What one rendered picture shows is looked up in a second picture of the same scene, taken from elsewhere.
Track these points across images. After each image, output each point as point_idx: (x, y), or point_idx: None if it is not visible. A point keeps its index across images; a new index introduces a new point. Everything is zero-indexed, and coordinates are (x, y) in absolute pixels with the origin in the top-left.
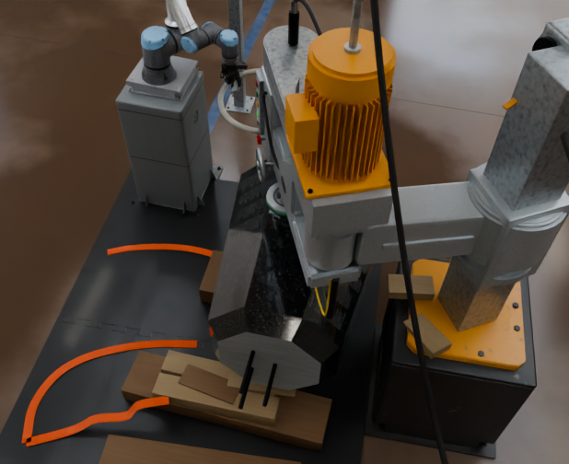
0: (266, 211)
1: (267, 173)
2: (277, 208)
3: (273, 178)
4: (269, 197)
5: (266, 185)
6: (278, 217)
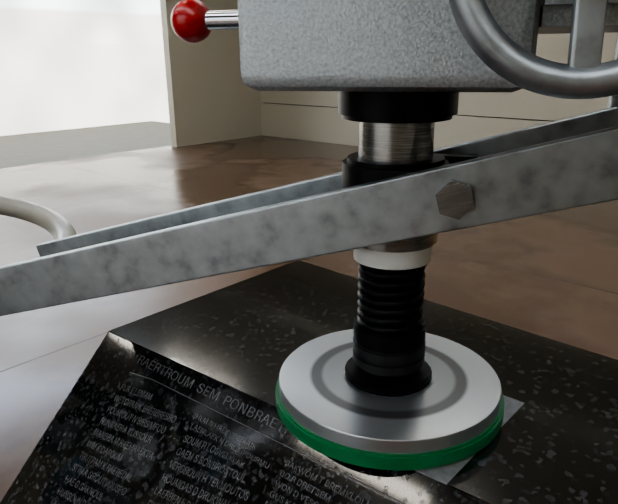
0: (411, 498)
1: (128, 446)
2: (457, 425)
3: (206, 411)
4: (360, 427)
5: (201, 464)
6: (497, 461)
